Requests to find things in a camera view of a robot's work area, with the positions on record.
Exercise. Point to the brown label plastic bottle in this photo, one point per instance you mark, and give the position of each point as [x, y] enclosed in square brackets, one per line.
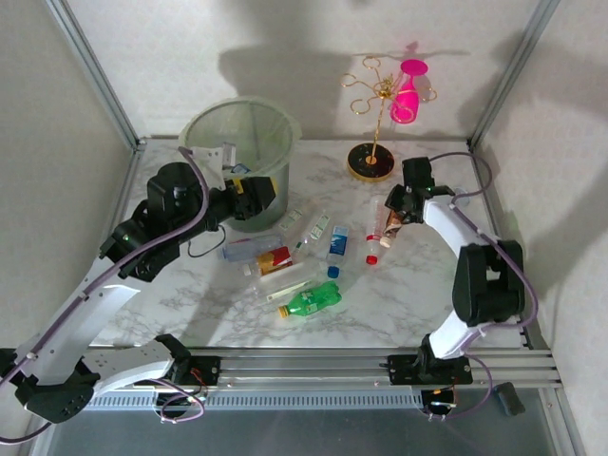
[392, 230]

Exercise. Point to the aluminium mounting rail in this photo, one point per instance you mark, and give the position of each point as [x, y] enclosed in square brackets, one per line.
[304, 370]

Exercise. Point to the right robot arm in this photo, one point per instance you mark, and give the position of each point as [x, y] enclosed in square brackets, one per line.
[484, 285]

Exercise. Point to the small black block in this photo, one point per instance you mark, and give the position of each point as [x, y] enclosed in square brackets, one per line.
[508, 399]

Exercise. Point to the green plastic bottle yellow cap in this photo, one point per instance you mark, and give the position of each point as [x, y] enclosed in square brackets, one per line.
[313, 299]

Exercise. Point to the clear bottle red cap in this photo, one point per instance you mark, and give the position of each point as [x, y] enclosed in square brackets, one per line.
[373, 237]

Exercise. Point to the bottle red yellow label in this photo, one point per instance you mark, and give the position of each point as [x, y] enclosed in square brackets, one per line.
[275, 259]

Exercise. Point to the translucent green waste bin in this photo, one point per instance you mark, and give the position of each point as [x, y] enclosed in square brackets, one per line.
[266, 225]

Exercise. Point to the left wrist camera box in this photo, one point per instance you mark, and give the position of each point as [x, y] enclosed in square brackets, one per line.
[214, 157]

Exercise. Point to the clear crushed Ganten bottle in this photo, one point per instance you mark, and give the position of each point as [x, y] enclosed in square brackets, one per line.
[256, 247]

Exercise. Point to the large clear plastic bottle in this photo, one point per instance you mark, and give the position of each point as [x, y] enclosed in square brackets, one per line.
[285, 280]

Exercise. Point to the clear water bottle blue label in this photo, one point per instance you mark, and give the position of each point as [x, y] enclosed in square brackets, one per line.
[338, 244]

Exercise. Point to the clear bottle green white label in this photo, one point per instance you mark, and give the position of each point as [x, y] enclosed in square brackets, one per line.
[292, 219]
[317, 228]

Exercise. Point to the pink wine glass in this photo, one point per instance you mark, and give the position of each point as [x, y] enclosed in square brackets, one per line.
[406, 104]

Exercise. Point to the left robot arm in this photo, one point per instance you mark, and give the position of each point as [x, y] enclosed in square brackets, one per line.
[85, 323]

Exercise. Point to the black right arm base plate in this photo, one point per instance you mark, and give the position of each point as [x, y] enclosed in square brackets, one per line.
[401, 373]

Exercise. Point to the aluminium enclosure frame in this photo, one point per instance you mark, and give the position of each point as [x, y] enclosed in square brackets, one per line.
[93, 66]

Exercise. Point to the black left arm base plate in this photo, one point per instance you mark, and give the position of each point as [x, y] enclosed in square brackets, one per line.
[209, 368]

